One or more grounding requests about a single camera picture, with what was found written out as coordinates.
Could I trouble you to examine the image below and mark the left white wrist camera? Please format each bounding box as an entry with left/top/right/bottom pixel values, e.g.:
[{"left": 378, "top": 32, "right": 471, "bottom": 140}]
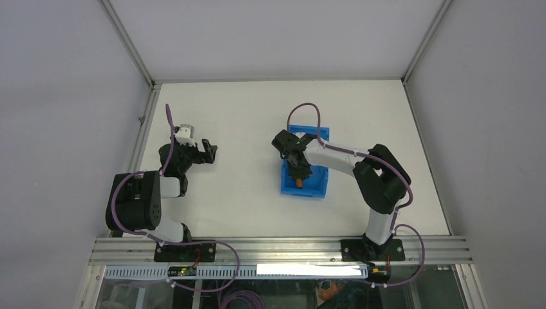
[{"left": 174, "top": 124, "right": 195, "bottom": 146}]

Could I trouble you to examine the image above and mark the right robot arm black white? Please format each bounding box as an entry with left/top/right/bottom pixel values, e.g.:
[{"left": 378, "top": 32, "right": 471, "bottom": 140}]
[{"left": 272, "top": 129, "right": 413, "bottom": 261}]

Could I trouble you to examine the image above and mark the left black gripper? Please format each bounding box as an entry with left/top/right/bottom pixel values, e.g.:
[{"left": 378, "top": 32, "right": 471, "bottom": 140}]
[{"left": 171, "top": 135, "right": 216, "bottom": 174}]

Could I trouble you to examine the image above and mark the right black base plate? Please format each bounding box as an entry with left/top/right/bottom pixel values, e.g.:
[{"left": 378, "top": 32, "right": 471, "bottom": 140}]
[{"left": 340, "top": 239, "right": 406, "bottom": 263}]

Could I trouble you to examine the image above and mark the aluminium frame post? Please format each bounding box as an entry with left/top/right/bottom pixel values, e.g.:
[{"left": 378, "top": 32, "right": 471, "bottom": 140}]
[
  {"left": 401, "top": 0, "right": 453, "bottom": 87},
  {"left": 98, "top": 0, "right": 155, "bottom": 89}
]

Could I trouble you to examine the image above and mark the orange object below table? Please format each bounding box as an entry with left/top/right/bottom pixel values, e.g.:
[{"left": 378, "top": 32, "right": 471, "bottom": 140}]
[{"left": 316, "top": 279, "right": 345, "bottom": 302}]

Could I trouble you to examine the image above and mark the blue plastic bin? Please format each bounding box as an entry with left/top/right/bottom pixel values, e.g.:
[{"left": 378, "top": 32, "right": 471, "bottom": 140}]
[{"left": 280, "top": 124, "right": 330, "bottom": 198}]

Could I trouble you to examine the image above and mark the aluminium front rail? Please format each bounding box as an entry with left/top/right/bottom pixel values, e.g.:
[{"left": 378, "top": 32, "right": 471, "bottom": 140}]
[{"left": 89, "top": 236, "right": 474, "bottom": 266}]

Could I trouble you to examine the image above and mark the left aluminium frame post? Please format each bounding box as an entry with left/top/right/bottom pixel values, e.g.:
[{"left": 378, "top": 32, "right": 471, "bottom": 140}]
[{"left": 98, "top": 0, "right": 155, "bottom": 89}]

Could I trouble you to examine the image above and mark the right aluminium frame post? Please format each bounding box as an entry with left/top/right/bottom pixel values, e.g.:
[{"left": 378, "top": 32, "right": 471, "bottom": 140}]
[{"left": 401, "top": 0, "right": 453, "bottom": 87}]

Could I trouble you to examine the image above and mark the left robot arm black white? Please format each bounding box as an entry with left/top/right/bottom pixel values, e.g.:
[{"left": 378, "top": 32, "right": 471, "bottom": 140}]
[{"left": 105, "top": 139, "right": 218, "bottom": 261}]

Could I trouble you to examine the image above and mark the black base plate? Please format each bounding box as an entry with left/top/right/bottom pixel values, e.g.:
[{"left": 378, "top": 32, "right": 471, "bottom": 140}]
[
  {"left": 340, "top": 239, "right": 406, "bottom": 263},
  {"left": 153, "top": 243, "right": 216, "bottom": 263}
]

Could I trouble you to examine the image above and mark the small black circuit board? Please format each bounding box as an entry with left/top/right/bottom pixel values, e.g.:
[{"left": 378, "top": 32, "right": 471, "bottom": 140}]
[{"left": 167, "top": 267, "right": 197, "bottom": 277}]

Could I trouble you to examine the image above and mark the white slotted cable duct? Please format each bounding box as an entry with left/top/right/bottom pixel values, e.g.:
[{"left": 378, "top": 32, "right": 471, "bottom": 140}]
[{"left": 105, "top": 264, "right": 368, "bottom": 281}]

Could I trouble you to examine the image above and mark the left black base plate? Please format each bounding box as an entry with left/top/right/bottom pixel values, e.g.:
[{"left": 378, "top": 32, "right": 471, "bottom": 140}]
[{"left": 153, "top": 243, "right": 216, "bottom": 263}]

